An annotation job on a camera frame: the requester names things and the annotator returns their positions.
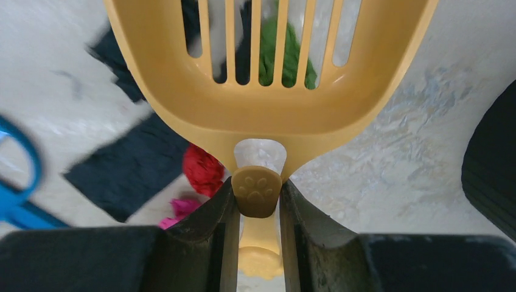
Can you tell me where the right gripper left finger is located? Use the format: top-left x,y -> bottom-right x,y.
1,181 -> 239,291

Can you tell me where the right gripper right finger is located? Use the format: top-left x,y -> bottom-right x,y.
279,181 -> 515,291

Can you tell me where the yellow slotted scoop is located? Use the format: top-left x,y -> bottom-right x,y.
105,1 -> 437,279

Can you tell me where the blue hand brush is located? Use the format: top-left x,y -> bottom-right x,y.
1,116 -> 69,229

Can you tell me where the pink paper scrap right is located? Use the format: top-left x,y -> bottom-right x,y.
158,198 -> 202,230

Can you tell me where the red paper scrap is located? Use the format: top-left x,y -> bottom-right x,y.
182,144 -> 225,198

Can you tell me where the flat black paper sheet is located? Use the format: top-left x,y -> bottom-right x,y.
63,114 -> 189,223

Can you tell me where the black trash bin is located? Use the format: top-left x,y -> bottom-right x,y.
461,82 -> 515,240

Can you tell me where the green paper scrap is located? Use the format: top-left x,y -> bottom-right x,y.
250,1 -> 318,89

